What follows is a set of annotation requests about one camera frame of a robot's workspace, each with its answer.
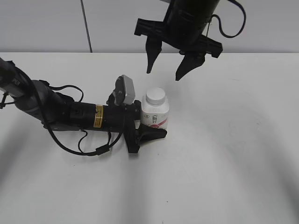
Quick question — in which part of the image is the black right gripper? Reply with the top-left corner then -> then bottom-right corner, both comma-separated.
134,19 -> 222,81

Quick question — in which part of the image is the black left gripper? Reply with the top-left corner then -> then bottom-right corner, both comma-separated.
104,93 -> 167,154

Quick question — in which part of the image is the white yili changqing yogurt bottle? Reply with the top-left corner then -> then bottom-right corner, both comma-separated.
140,96 -> 170,130

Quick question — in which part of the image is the white plastic bottle cap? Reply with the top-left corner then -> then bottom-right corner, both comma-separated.
145,87 -> 166,106

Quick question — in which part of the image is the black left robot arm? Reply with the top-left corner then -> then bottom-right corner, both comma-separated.
0,60 -> 167,156

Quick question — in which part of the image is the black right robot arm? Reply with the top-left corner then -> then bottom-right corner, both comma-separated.
134,0 -> 223,81

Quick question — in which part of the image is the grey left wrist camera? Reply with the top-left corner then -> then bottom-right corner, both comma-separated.
113,75 -> 135,106

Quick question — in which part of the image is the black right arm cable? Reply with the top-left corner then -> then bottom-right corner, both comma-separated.
204,0 -> 247,38

